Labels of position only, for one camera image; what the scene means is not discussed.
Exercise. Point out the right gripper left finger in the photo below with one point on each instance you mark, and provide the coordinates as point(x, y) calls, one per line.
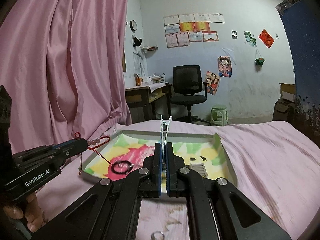
point(109, 209)

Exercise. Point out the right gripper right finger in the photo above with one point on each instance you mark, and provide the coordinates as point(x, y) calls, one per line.
point(216, 208)

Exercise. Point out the beige hair claw clip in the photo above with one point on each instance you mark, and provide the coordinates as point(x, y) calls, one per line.
point(200, 168)

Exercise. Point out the silver bangle rings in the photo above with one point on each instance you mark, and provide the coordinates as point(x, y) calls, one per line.
point(157, 235)

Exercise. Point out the white chain clip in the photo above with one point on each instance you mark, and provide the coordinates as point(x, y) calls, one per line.
point(165, 125)

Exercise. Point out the left hand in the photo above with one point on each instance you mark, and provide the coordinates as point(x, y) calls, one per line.
point(33, 213)

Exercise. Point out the shallow grey cardboard box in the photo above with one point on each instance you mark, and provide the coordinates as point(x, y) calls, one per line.
point(126, 151)

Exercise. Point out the green plastic stool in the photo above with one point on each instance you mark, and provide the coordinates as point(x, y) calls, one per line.
point(219, 115)

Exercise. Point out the wooden desk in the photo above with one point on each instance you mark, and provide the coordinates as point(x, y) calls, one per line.
point(145, 97)

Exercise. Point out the cardboard boxes stack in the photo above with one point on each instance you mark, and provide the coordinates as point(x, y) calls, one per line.
point(284, 108)

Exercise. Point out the black office chair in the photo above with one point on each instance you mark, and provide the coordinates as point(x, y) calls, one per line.
point(188, 84)

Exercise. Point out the family cartoon poster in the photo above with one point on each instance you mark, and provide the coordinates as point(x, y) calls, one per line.
point(212, 82)

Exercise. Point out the pink curtain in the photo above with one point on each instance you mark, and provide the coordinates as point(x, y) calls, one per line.
point(61, 63)

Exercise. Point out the cartoon character poster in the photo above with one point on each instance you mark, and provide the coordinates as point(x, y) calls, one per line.
point(224, 66)

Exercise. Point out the green hanging ornament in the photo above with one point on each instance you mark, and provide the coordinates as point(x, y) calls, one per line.
point(259, 61)

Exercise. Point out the red diamond paper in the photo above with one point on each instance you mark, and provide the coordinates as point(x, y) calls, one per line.
point(266, 38)

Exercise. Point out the blue starry curtain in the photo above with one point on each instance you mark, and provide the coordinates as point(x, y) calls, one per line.
point(302, 30)

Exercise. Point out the wall certificates cluster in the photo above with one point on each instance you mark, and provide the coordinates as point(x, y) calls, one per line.
point(182, 30)

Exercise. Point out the round wall clock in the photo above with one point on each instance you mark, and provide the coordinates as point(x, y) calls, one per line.
point(133, 26)

